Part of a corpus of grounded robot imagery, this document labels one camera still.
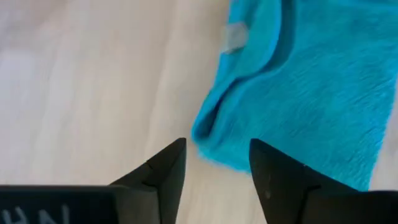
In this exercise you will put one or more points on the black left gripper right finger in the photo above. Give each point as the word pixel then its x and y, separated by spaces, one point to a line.
pixel 295 193

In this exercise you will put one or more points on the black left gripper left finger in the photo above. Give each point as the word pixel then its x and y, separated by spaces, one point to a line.
pixel 168 174

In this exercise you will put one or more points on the teal microfiber towel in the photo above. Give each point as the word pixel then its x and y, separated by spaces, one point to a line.
pixel 311 93

